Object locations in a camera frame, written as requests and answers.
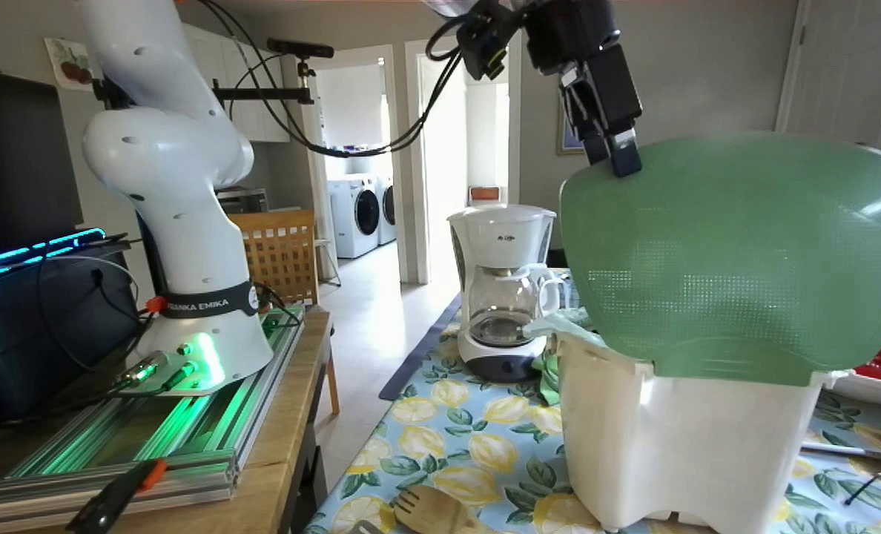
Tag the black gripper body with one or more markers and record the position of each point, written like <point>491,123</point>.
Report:
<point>573,32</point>

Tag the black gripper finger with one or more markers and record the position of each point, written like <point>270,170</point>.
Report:
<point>586,120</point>
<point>617,120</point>

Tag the orange and black hand tool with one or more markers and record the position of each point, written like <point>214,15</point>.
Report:
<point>113,498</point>

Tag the lemon print blue tablecloth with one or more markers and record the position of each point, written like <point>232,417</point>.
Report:
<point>457,433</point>

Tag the wooden slotted spatula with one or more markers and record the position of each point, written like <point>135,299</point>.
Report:
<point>428,510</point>

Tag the wicker laundry basket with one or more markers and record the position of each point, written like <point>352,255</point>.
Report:
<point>279,253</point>

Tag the white plastic bin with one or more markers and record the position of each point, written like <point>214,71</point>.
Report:
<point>678,445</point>

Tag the small black utensil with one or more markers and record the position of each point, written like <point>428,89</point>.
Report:
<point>862,486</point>

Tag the white drip coffee maker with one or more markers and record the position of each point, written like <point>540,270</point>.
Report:
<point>503,246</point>

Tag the white washing machine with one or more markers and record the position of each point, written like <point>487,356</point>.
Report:
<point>352,212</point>

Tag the small wall picture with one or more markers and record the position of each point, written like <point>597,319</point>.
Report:
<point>69,63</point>

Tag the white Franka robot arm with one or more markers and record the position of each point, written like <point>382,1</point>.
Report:
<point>181,178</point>

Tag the white door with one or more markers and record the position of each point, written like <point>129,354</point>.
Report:
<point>834,61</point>

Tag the black monitor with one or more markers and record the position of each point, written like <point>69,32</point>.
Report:
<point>14,166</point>

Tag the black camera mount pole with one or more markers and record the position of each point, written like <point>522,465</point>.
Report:
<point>261,96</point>

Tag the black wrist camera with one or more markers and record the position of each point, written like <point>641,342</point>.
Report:
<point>487,32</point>

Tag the black stereo camera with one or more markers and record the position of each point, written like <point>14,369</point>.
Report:
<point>297,47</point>

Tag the black case with blue light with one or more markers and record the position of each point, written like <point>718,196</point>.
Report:
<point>24,328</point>

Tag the green cloth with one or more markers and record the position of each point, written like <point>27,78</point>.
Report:
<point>546,379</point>

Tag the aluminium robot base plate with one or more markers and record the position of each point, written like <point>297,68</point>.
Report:
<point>161,433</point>

